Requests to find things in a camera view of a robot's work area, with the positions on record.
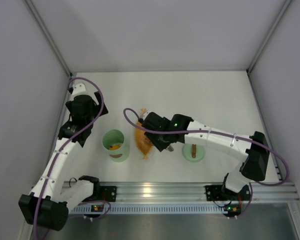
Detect orange food piece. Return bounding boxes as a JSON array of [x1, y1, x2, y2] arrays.
[[108, 144, 122, 151]]

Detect green lid with handle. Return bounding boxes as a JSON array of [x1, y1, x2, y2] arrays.
[[182, 144, 206, 163]]

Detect metal tongs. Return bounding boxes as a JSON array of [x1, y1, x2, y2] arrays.
[[144, 138, 174, 152]]

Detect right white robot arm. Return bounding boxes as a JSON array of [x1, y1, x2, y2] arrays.
[[141, 111, 270, 194]]

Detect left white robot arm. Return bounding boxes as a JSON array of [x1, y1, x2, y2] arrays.
[[18, 91, 109, 231]]

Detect orange boat-shaped tray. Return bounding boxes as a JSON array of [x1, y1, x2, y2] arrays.
[[133, 107, 156, 161]]

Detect green cup container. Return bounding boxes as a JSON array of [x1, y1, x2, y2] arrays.
[[101, 129, 130, 163]]

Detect left controller board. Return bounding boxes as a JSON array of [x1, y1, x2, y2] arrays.
[[83, 204, 107, 222]]

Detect controller board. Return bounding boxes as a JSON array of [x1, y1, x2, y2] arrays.
[[83, 204, 107, 222], [223, 205, 242, 220]]

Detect right controller board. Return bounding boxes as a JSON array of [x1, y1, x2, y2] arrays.
[[223, 205, 242, 220]]

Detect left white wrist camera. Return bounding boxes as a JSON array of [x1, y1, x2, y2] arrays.
[[68, 82, 87, 97]]

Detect aluminium mounting rail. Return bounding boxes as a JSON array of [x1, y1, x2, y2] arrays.
[[100, 182, 300, 204]]

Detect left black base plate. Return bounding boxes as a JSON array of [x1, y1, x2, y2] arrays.
[[89, 185, 117, 202]]

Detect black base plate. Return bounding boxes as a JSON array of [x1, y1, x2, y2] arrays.
[[205, 184, 251, 202], [89, 185, 117, 202]]

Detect left aluminium frame post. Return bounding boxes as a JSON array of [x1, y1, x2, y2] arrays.
[[22, 0, 73, 79]]

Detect aluminium frame post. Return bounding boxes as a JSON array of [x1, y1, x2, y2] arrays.
[[22, 0, 73, 79], [246, 0, 294, 76]]

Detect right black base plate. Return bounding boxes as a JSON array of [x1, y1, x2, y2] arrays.
[[205, 184, 251, 202]]

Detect grey slotted cable duct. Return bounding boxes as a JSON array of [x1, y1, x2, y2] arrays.
[[70, 204, 225, 215]]

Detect right aluminium frame post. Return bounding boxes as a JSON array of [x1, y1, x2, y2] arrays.
[[246, 0, 294, 76]]

